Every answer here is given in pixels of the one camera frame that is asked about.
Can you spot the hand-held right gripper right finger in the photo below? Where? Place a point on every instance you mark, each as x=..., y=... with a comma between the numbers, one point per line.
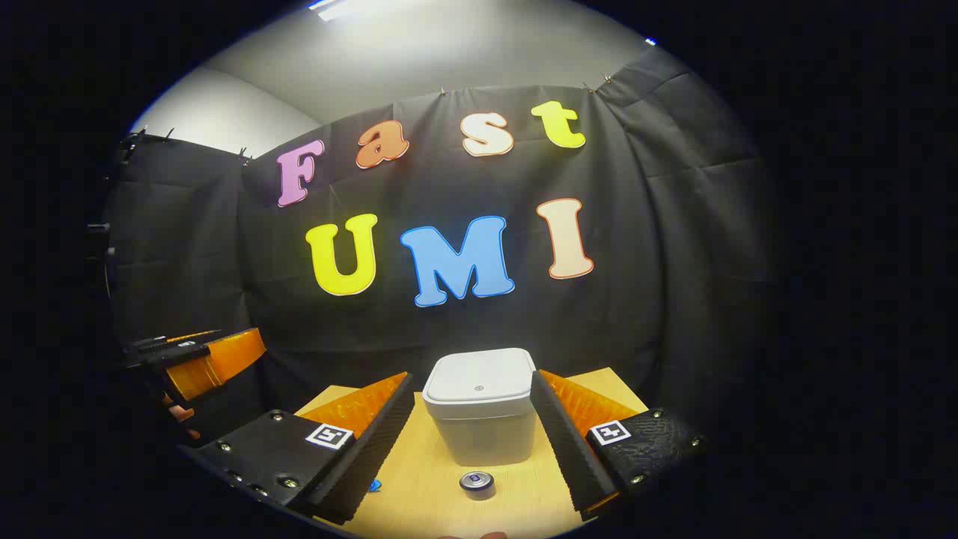
x=561, y=442

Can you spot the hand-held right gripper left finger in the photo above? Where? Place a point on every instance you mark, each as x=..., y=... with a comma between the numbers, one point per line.
x=374, y=449

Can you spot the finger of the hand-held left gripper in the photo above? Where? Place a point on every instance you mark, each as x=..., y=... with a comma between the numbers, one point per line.
x=224, y=359
x=150, y=346

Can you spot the blue paper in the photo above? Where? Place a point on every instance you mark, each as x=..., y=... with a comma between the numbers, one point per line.
x=374, y=486

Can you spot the white desktop garbage bin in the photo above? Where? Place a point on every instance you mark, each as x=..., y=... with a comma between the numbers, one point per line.
x=479, y=427

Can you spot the blue pop can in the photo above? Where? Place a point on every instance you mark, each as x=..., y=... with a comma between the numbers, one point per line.
x=477, y=483

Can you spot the wooden desktop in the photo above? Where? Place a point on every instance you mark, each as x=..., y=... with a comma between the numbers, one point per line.
x=434, y=501

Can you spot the black clamp stand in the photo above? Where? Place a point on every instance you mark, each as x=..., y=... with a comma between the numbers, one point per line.
x=99, y=227

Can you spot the black backdrop cloth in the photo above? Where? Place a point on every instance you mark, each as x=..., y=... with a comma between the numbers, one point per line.
x=636, y=262

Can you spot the ceiling light panel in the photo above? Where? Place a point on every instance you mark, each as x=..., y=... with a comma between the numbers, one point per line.
x=337, y=9

